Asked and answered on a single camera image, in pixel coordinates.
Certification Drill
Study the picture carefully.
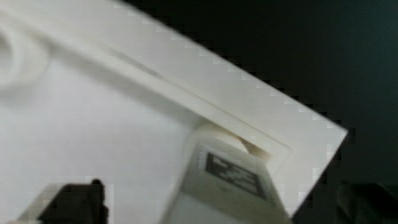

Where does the white square tabletop part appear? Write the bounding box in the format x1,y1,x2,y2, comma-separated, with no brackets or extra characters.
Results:
0,0,346,224

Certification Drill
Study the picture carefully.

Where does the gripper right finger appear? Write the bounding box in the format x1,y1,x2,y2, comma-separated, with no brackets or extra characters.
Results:
333,182,398,224

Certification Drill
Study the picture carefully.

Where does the white leg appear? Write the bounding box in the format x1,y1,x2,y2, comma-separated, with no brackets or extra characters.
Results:
159,124,292,224

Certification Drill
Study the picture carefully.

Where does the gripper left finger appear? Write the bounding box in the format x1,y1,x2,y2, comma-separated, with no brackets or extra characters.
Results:
37,179,108,224

